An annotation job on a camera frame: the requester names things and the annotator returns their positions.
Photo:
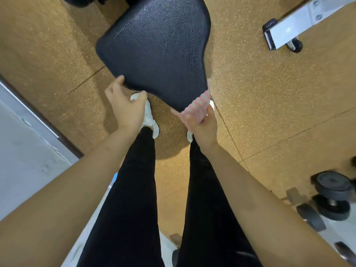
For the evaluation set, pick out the adjustable black weight bench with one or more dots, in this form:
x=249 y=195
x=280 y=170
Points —
x=155 y=47

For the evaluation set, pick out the person's right forearm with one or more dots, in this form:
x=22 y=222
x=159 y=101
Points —
x=264 y=214

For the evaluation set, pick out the flat black bench white frame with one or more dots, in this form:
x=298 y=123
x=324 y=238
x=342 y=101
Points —
x=294 y=24

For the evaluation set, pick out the pink white striped cloth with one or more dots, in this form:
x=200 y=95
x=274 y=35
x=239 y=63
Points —
x=198 y=104

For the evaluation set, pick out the person's right hand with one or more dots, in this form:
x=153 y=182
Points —
x=204 y=130

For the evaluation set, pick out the white shoe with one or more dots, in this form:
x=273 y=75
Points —
x=150 y=119
x=189 y=136

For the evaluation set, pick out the black trousers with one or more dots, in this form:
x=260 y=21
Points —
x=130 y=205

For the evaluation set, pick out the white right shoe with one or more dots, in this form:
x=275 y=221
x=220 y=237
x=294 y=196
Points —
x=189 y=136

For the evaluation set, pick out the white left shoe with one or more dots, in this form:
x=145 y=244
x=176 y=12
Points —
x=150 y=119

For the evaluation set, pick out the person's left forearm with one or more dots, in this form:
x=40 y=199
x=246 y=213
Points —
x=69 y=197

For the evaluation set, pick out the person's left hand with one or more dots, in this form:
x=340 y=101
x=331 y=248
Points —
x=126 y=111

